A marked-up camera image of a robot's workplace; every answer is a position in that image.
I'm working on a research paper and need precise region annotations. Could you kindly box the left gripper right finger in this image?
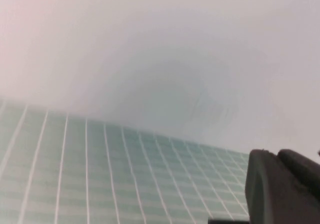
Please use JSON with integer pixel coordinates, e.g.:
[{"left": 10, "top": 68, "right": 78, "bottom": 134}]
[{"left": 276, "top": 148, "right": 320, "bottom": 200}]

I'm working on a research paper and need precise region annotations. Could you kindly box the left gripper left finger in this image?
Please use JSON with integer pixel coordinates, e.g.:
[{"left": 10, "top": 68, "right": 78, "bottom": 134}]
[{"left": 244, "top": 149, "right": 320, "bottom": 224}]

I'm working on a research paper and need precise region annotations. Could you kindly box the green white checked tablecloth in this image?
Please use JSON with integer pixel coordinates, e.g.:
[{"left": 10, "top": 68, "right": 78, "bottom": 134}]
[{"left": 0, "top": 99, "right": 251, "bottom": 224}]

